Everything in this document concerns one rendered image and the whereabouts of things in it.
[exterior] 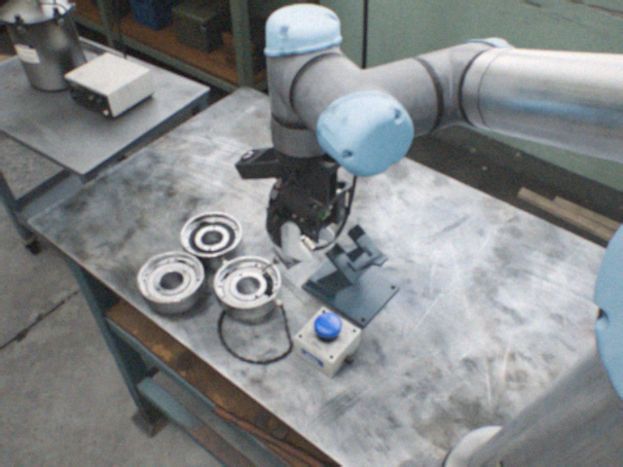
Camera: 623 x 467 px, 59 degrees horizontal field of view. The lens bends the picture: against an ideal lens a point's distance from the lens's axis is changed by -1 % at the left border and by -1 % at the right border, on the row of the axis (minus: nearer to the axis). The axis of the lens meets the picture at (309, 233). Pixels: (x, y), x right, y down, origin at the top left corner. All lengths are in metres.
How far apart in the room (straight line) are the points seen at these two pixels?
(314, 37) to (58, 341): 1.59
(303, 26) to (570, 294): 0.66
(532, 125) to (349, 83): 0.16
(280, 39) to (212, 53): 2.20
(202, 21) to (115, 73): 1.11
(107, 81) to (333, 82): 1.13
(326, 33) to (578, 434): 0.40
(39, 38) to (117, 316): 0.79
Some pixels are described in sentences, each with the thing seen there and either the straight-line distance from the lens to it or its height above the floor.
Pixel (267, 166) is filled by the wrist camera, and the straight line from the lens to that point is 0.71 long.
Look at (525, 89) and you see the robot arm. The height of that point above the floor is 1.29.
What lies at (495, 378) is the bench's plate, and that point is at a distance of 0.88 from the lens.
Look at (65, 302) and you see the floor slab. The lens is 2.09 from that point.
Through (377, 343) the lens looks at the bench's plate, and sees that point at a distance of 0.88.
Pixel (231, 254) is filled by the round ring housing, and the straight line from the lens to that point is 0.95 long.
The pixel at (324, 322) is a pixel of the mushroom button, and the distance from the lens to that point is 0.80.
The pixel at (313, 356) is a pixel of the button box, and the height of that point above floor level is 0.83.
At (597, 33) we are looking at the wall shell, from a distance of 2.20.
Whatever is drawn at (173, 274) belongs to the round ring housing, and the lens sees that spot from 0.95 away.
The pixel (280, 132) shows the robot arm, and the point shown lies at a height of 1.17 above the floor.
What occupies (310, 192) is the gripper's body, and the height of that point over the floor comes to 1.08.
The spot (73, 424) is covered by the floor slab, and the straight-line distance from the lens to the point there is 1.82.
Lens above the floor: 1.53
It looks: 46 degrees down
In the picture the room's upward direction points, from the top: straight up
